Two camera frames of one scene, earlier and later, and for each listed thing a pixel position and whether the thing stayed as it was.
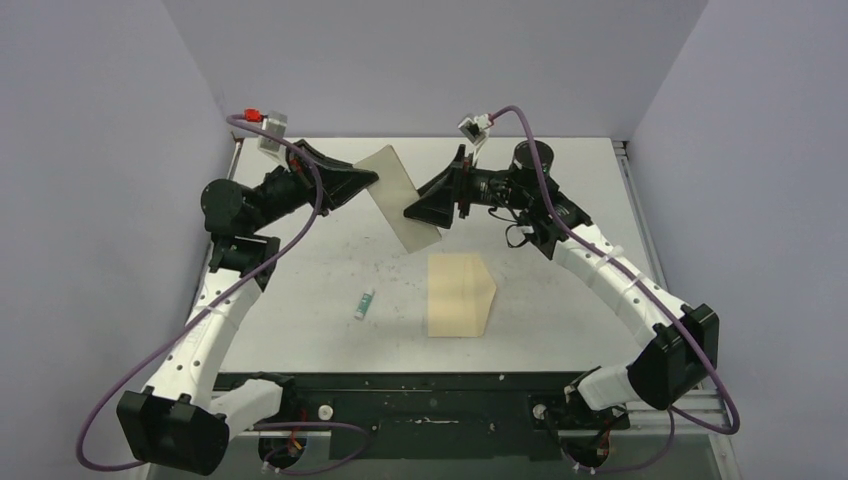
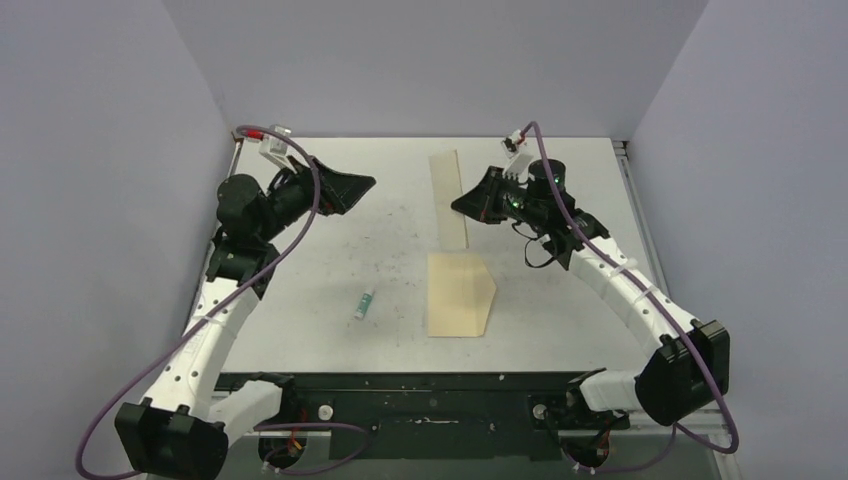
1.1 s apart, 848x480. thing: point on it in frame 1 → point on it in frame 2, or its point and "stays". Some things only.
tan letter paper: x=394 y=191 → x=446 y=183
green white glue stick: x=364 y=304 stays
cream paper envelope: x=460 y=295 stays
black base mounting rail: x=436 y=414 stays
